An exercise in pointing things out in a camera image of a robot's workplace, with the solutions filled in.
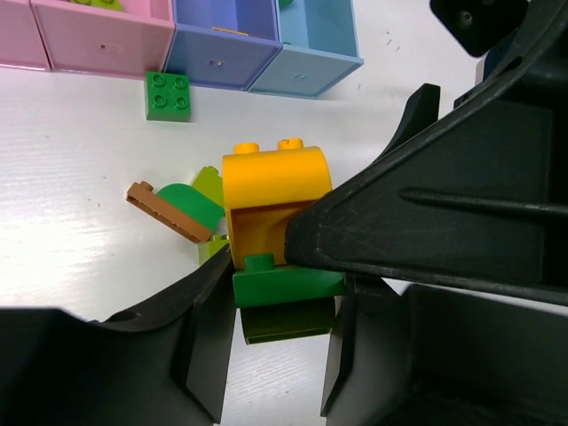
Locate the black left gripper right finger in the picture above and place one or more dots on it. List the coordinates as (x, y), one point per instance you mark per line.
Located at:
(431, 356)

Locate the light blue container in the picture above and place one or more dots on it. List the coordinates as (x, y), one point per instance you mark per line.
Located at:
(319, 49)

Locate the dark green plate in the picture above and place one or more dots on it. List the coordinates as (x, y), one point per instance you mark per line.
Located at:
(263, 283)

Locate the dark green square brick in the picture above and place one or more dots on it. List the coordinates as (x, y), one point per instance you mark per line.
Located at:
(167, 97)

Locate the lime curved brick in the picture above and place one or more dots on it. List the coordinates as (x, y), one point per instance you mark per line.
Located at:
(209, 183)
(279, 322)

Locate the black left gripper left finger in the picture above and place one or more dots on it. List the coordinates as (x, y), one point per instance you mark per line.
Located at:
(163, 361)

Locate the dark green rounded brick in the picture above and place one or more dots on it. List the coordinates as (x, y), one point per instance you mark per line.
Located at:
(192, 203)

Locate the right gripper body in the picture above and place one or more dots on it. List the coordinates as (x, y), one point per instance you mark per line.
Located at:
(484, 28)

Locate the small lime square brick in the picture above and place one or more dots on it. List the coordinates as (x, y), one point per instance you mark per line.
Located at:
(209, 248)

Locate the yellow flower arch brick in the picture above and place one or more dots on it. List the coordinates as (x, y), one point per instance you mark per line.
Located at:
(264, 190)

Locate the brown flat long plate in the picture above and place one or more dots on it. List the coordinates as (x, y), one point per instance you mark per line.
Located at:
(141, 195)

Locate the dark green small brick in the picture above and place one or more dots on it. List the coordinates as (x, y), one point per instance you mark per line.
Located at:
(285, 3)

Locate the pink container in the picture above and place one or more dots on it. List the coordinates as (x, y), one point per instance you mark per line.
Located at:
(83, 38)

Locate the yellow long brick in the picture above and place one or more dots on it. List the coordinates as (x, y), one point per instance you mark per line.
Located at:
(230, 31)

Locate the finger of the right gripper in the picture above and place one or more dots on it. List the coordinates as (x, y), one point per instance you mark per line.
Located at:
(421, 110)
(478, 200)

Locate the lime long brick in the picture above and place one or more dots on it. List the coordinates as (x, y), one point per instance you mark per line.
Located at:
(112, 5)

